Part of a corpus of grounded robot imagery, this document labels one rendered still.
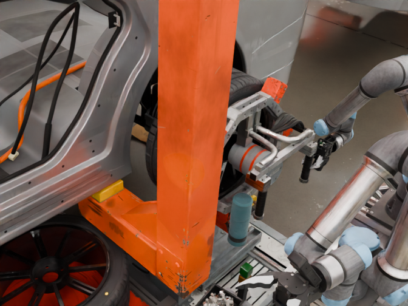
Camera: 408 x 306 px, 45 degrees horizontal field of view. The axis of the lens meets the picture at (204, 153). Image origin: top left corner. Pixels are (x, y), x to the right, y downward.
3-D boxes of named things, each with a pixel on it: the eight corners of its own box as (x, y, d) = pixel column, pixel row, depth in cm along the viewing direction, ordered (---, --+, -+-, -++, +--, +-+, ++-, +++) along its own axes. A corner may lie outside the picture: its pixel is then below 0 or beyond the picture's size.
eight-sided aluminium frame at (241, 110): (264, 172, 253) (281, 78, 221) (275, 178, 250) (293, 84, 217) (192, 224, 219) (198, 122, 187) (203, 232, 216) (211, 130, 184)
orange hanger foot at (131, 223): (106, 197, 239) (102, 139, 219) (183, 256, 212) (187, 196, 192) (78, 214, 229) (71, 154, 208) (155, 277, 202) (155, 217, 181)
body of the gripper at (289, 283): (291, 324, 113) (328, 301, 118) (294, 297, 108) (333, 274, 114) (269, 303, 118) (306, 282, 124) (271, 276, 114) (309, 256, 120)
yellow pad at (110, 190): (105, 175, 228) (104, 166, 225) (124, 189, 220) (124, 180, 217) (80, 188, 219) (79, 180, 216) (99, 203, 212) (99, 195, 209)
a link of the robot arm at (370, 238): (350, 244, 169) (360, 216, 161) (380, 271, 160) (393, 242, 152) (325, 258, 163) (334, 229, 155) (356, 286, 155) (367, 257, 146)
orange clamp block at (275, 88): (265, 98, 220) (274, 79, 219) (279, 104, 216) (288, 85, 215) (258, 94, 214) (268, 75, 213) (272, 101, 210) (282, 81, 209)
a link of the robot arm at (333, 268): (345, 266, 116) (320, 248, 122) (332, 274, 114) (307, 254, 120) (342, 289, 120) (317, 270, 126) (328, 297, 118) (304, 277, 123)
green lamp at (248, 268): (244, 268, 196) (246, 261, 194) (252, 273, 194) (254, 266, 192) (238, 273, 194) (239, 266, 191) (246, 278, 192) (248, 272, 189)
